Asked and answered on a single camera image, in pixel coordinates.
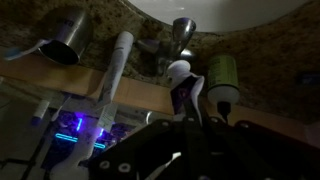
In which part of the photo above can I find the tall white tube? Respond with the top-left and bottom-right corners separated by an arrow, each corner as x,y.
96,31 -> 134,109

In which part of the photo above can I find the chrome sink faucet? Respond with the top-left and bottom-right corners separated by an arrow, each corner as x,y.
136,17 -> 196,76

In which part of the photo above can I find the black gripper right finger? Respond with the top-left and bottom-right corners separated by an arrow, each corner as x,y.
203,117 -> 320,180

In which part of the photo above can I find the toothbrush in cup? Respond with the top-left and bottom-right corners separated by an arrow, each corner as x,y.
3,39 -> 49,61

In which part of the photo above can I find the white oval sink basin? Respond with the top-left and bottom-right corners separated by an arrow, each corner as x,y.
128,0 -> 311,33

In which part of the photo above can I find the green soap dispenser bottle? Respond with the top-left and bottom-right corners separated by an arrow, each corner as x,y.
207,54 -> 240,122

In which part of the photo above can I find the steel toothbrush holder cup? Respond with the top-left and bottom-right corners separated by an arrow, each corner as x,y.
39,6 -> 93,65

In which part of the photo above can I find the wall mirror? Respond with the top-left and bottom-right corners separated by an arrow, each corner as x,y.
0,78 -> 172,180

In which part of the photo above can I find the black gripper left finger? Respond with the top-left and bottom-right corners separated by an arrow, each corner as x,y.
88,119 -> 185,180

